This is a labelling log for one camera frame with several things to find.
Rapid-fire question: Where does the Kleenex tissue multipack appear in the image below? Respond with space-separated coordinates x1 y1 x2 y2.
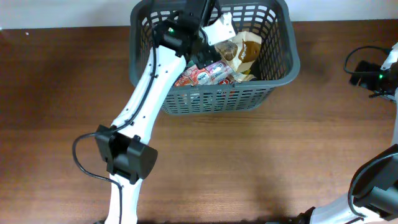
174 61 234 87

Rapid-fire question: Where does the brown white cookie bag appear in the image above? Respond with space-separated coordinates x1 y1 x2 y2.
215 31 262 73

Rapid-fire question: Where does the beige snack bag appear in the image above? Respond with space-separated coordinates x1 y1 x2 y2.
231 69 257 83

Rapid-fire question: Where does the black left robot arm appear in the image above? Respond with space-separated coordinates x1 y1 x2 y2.
93 1 231 223

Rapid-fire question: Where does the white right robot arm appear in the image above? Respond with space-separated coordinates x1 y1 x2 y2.
288 45 397 224

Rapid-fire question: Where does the grey plastic basket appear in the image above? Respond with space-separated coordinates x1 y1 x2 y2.
129 0 300 115

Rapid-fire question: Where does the black cable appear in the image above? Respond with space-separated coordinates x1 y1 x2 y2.
72 132 124 224

